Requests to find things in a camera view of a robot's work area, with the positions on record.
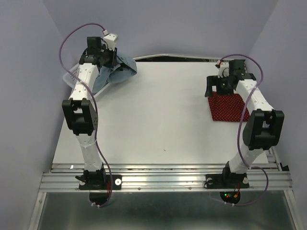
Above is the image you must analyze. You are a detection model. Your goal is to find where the red polka dot skirt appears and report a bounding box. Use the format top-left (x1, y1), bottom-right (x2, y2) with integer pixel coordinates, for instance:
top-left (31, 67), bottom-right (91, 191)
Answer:
top-left (208, 92), bottom-right (245, 122)

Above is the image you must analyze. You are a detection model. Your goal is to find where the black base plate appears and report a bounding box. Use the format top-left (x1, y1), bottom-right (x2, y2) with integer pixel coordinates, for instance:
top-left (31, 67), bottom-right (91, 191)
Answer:
top-left (79, 174), bottom-right (122, 191)
top-left (204, 173), bottom-right (249, 189)

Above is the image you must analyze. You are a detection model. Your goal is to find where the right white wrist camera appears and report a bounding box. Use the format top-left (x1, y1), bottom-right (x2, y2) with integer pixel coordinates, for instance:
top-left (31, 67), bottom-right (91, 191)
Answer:
top-left (215, 60), bottom-right (229, 78)

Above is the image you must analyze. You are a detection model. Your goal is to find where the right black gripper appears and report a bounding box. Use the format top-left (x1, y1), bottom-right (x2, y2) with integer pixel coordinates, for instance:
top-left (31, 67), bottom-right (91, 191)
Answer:
top-left (204, 74), bottom-right (234, 97)

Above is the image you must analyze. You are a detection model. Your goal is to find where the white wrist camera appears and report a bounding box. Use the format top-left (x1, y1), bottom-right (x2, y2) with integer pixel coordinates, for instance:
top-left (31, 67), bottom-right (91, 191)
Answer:
top-left (215, 60), bottom-right (229, 78)
top-left (103, 33), bottom-right (118, 51)

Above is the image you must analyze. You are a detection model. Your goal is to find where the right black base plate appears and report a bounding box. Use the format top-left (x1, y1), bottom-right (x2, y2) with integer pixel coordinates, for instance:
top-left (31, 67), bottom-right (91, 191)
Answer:
top-left (204, 173), bottom-right (249, 189)

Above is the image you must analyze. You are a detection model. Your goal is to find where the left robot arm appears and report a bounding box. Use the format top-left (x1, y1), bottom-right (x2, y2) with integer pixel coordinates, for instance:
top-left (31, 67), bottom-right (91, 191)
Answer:
top-left (62, 34), bottom-right (118, 190)

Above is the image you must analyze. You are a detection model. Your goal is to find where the light blue denim skirt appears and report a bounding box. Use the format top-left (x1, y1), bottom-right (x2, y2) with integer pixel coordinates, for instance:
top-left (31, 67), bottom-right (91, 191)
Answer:
top-left (92, 52), bottom-right (137, 94)

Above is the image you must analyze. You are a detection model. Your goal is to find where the aluminium frame rail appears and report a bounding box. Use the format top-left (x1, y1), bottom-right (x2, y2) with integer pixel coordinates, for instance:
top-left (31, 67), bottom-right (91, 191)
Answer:
top-left (28, 55), bottom-right (298, 230)

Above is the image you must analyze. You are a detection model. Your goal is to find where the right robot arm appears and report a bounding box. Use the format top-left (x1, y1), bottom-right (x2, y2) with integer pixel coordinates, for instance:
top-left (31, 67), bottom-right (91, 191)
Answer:
top-left (204, 59), bottom-right (284, 189)

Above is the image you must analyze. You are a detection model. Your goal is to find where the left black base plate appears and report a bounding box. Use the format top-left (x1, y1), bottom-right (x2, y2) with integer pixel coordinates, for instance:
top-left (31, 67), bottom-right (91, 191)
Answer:
top-left (79, 174), bottom-right (122, 191)

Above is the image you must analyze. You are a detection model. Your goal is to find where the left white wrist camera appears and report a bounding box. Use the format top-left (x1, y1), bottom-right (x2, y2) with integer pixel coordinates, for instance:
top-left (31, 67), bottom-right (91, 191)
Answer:
top-left (103, 33), bottom-right (118, 51)

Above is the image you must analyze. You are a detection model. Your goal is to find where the white plastic basket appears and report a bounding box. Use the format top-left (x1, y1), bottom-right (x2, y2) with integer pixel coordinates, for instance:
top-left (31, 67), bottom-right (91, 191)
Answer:
top-left (62, 64), bottom-right (110, 98)

